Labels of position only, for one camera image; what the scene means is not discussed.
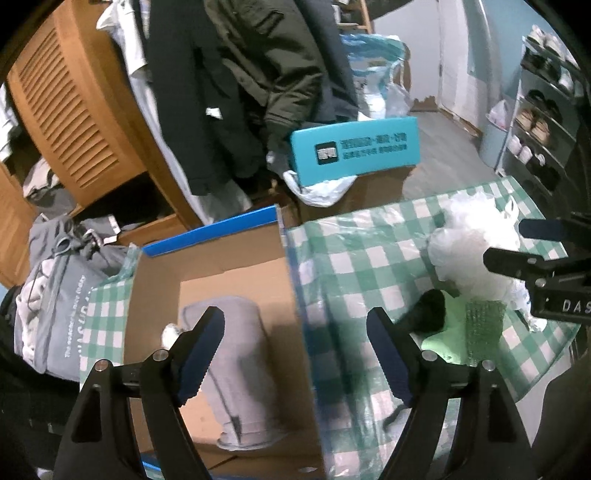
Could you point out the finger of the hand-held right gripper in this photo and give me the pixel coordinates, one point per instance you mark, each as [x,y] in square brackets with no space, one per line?
[510,262]
[540,229]

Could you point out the light blue bin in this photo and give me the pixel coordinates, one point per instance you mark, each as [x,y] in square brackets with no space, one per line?
[494,143]

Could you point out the black fuzzy soft item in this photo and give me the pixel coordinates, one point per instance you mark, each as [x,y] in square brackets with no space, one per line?
[427,310]

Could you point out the grey folded cloth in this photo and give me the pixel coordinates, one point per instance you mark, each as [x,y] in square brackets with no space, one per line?
[249,350]

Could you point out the cardboard box with blue edge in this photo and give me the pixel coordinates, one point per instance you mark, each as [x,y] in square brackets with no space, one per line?
[258,258]

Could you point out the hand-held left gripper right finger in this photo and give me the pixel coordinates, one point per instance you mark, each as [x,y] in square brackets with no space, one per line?
[390,360]

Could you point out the teal box with print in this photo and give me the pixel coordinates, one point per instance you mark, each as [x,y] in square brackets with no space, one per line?
[355,147]

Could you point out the green white checked tablecloth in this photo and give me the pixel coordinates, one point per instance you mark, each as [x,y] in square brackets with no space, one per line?
[369,258]

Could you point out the large printed plastic bag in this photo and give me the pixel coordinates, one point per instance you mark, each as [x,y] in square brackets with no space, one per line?
[376,74]

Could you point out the wooden louvred cabinet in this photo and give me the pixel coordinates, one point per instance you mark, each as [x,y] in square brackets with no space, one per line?
[69,106]

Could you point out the black hanging coat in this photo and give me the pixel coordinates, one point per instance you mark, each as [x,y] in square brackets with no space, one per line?
[184,92]

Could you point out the light green cloth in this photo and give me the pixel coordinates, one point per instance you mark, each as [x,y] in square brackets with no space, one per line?
[441,347]

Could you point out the shoe rack with shoes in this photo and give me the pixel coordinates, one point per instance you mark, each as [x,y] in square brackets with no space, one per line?
[538,124]

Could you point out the metal shoe rack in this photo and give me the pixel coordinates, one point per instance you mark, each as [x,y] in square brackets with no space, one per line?
[561,152]

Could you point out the brown cardboard box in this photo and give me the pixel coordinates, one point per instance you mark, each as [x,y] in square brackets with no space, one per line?
[374,194]

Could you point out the navy hanging garment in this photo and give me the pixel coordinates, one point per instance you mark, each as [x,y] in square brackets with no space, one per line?
[333,69]

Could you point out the olive hanging jacket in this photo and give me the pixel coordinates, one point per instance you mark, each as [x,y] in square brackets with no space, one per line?
[258,60]

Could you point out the small pale plastic bag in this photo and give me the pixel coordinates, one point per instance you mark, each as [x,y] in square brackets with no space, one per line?
[498,113]

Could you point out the dark green mesh scrubber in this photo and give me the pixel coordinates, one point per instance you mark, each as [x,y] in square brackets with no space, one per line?
[485,323]

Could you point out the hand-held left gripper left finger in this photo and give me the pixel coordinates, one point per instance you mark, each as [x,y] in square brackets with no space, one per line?
[203,355]

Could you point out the small white sock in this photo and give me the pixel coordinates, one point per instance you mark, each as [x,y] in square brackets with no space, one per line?
[170,336]

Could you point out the white door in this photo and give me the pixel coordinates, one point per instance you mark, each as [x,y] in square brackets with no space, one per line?
[461,60]

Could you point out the white thin plastic bag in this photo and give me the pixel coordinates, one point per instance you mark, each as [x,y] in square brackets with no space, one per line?
[318,190]

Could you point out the hanging dark jackets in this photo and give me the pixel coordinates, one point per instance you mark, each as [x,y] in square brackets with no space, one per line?
[136,50]

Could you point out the grey hoodie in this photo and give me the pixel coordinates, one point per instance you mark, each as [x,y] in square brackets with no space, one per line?
[55,295]

